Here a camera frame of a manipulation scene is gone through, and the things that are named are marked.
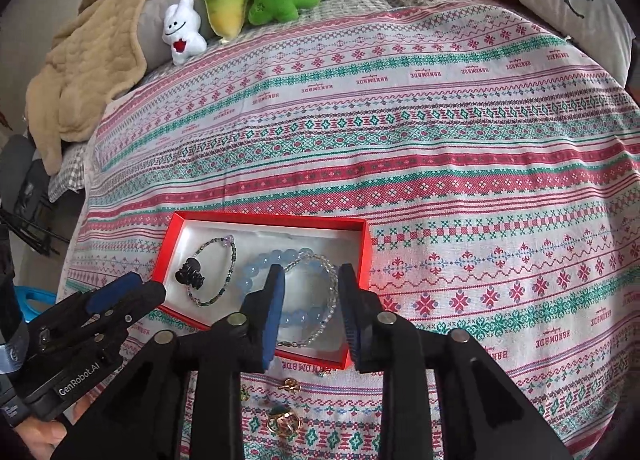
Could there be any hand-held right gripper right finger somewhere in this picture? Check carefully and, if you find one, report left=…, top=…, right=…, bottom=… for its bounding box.
left=338, top=262, right=576, bottom=460

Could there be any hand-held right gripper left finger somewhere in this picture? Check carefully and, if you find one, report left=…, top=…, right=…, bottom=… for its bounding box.
left=54, top=264, right=286, bottom=460

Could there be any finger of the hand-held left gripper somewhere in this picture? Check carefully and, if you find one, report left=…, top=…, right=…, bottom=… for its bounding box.
left=30, top=272, right=147, bottom=336
left=75, top=282, right=167, bottom=348

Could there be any red jewelry box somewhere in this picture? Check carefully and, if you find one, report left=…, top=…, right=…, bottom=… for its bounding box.
left=150, top=212, right=374, bottom=371

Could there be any person's left hand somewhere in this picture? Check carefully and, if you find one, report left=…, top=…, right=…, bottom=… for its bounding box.
left=19, top=399, right=94, bottom=460

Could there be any black hair claw clip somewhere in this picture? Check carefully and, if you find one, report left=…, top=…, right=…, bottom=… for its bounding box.
left=173, top=256, right=207, bottom=291

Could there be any blue plastic object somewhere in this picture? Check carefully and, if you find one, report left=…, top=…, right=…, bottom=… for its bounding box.
left=12, top=284, right=59, bottom=322

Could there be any black metal stand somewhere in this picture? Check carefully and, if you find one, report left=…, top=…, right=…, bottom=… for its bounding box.
left=0, top=134, right=72, bottom=257

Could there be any red green patterned blanket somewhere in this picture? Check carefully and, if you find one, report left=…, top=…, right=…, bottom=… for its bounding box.
left=56, top=0, right=640, bottom=460

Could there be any beige quilted blanket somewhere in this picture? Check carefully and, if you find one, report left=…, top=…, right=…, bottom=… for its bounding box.
left=25, top=0, right=162, bottom=177

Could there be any white rabbit plush toy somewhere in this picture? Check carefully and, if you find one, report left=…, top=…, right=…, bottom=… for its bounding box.
left=161, top=0, right=209, bottom=66

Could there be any yellow green carrot plush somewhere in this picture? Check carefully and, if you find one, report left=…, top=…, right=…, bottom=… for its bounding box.
left=201, top=0, right=248, bottom=42

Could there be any white deer print pillow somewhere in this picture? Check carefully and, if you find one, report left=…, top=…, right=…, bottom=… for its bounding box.
left=492, top=0, right=637, bottom=87

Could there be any blue round bead bracelet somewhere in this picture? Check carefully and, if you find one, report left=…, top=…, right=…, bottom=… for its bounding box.
left=242, top=248, right=346, bottom=332

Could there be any thin dark beaded bracelet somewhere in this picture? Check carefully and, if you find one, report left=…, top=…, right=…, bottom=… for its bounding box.
left=185, top=235, right=239, bottom=309

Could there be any clear crystal bead bracelet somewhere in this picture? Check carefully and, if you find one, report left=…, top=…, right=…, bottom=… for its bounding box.
left=276, top=252, right=341, bottom=349

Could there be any gold wire ring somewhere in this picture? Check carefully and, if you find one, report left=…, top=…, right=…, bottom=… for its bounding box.
left=265, top=405, right=302, bottom=439

